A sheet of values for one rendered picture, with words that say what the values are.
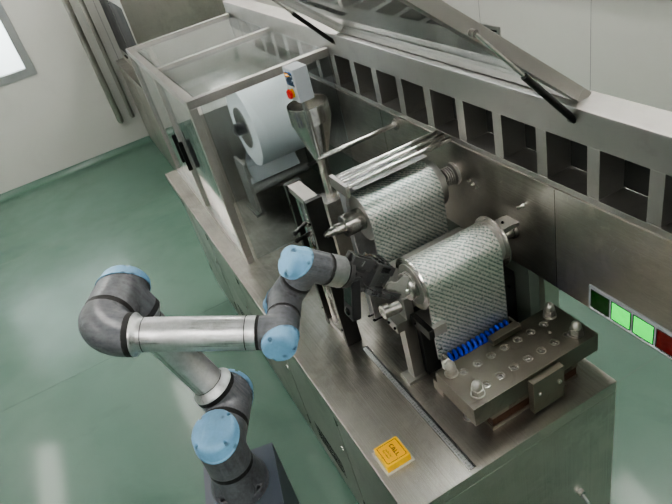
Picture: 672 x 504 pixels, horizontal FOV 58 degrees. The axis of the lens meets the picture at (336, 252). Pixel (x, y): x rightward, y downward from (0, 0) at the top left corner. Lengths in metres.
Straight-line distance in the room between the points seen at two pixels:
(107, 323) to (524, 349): 1.02
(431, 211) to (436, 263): 0.25
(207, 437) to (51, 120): 5.53
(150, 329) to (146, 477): 1.87
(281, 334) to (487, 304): 0.64
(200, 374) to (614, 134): 1.08
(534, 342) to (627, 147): 0.61
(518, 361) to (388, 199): 0.54
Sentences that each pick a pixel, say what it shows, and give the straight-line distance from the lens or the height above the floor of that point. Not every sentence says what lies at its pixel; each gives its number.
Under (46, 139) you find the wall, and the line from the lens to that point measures 6.84.
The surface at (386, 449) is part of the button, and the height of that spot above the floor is 0.92.
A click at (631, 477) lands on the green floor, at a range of 2.69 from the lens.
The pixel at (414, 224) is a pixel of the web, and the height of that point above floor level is 1.29.
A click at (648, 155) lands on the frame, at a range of 1.27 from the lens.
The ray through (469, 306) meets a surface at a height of 1.14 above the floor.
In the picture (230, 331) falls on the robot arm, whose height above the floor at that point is 1.44.
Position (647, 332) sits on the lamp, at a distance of 1.49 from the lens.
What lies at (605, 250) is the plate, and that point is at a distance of 1.46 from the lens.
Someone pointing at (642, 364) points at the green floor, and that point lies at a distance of 3.07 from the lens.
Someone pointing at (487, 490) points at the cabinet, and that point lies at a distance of 1.67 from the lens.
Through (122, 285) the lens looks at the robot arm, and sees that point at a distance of 1.43.
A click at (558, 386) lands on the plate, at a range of 1.67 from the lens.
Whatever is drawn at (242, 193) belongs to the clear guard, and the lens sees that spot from 2.33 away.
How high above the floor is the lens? 2.21
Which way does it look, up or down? 34 degrees down
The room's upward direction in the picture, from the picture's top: 16 degrees counter-clockwise
